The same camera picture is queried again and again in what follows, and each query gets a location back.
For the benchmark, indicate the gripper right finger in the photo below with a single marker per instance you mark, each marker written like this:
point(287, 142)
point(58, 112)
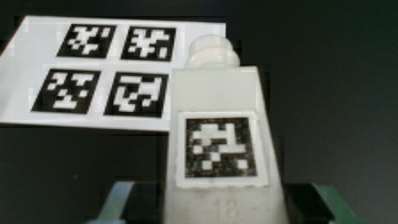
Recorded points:
point(317, 205)

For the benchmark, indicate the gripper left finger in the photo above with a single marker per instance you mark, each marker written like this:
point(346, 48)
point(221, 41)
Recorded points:
point(131, 206)

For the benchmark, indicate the white marker plate with tags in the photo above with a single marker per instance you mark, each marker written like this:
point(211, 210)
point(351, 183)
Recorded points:
point(86, 70)

